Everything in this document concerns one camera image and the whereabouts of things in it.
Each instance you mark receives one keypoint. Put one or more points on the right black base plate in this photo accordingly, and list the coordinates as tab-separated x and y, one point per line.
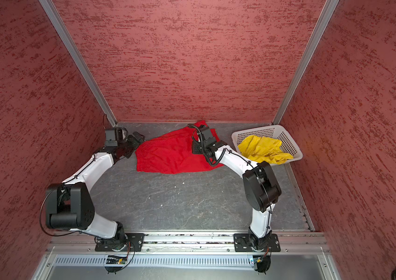
246	242

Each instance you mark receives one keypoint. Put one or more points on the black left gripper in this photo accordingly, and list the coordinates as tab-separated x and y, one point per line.
130	137

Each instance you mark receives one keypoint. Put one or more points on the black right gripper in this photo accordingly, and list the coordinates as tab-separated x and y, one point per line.
195	144

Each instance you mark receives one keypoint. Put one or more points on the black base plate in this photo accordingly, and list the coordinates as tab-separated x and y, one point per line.
129	242
246	242

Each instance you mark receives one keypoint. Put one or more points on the yellow shorts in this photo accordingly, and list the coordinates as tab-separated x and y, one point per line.
263	149

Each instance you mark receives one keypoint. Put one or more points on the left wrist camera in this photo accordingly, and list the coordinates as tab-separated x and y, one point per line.
115	136

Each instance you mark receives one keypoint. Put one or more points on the white plastic laundry basket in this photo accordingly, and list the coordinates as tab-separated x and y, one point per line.
277	132

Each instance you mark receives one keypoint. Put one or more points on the aluminium front rail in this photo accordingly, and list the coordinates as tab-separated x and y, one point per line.
195	242

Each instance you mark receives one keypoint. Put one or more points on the left small circuit board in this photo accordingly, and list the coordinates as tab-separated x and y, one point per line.
116	260

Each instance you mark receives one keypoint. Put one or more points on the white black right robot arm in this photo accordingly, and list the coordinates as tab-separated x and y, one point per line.
261	187

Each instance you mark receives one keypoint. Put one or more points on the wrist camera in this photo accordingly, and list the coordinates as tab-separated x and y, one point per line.
115	136
204	133

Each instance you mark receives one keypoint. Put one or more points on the corner aluminium post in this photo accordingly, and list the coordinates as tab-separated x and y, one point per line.
317	33
62	31

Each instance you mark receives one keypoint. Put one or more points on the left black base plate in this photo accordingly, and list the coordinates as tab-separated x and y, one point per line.
129	242

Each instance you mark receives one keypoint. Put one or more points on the white slotted cable duct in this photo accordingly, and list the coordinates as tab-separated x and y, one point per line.
172	261

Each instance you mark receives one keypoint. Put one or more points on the left corner aluminium post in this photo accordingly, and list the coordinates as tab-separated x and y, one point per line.
62	31

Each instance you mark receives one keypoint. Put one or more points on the right corner aluminium post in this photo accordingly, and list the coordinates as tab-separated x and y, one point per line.
317	33

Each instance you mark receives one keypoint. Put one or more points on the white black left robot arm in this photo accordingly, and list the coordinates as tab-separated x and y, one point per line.
68	206

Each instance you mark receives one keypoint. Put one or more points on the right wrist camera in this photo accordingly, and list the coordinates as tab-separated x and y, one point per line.
204	133

